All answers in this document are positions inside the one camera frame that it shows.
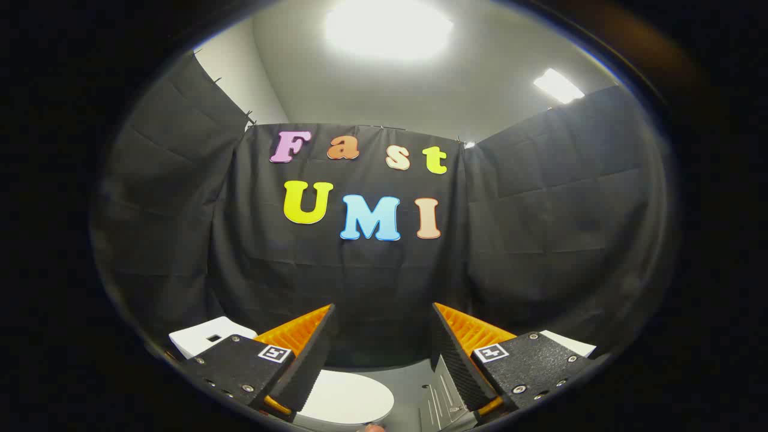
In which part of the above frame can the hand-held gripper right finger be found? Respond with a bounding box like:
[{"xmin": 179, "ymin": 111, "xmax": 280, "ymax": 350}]
[{"xmin": 431, "ymin": 303, "xmax": 596, "ymax": 421}]

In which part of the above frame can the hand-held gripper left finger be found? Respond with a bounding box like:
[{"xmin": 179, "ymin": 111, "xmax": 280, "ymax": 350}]
[{"xmin": 180, "ymin": 304, "xmax": 337, "ymax": 416}]

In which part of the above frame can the grey panelled door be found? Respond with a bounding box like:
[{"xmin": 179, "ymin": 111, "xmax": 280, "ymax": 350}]
[{"xmin": 418, "ymin": 354, "xmax": 481, "ymax": 431}]

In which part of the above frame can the black backdrop cloth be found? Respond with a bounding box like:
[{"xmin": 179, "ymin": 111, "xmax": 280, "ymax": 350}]
[{"xmin": 90, "ymin": 51, "xmax": 670, "ymax": 368}]

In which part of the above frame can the large ceiling light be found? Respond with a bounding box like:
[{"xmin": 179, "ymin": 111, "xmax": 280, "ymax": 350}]
[{"xmin": 324, "ymin": 0, "xmax": 454, "ymax": 62}]

